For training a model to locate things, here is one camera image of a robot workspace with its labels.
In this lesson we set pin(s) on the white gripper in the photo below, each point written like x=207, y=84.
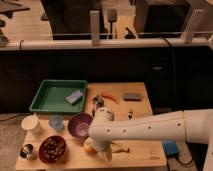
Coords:
x=103, y=147

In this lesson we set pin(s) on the orange apple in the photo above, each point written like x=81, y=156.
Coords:
x=88, y=148

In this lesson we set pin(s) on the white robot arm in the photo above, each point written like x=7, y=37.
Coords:
x=194, y=126

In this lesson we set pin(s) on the light blue plastic cup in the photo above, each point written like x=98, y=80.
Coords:
x=56, y=122

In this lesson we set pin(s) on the white paper cup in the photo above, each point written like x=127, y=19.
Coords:
x=31, y=124

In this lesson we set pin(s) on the yellow banana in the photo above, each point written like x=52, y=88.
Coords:
x=118, y=148

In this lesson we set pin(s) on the purple bowl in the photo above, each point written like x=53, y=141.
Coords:
x=78, y=125

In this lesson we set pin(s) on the black metal tool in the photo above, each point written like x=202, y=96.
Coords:
x=97, y=102

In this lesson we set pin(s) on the orange carrot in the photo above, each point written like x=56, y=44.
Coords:
x=108, y=96

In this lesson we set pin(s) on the dark red bowl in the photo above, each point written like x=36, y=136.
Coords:
x=53, y=150

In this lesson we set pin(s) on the grey sponge block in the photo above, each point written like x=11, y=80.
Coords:
x=132, y=97

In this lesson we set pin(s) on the blue sponge in tray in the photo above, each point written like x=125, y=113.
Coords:
x=74, y=97

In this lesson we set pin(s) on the green plastic tray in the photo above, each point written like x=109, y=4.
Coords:
x=51, y=97

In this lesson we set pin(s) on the blue box beside table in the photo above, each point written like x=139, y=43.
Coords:
x=170, y=148

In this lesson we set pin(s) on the small metal can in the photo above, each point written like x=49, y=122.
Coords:
x=28, y=152

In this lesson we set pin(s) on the white post left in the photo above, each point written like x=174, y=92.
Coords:
x=95, y=28

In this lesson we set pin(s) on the white post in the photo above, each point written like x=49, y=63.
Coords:
x=95, y=28
x=193, y=22

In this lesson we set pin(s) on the white post right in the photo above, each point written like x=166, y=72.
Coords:
x=193, y=22

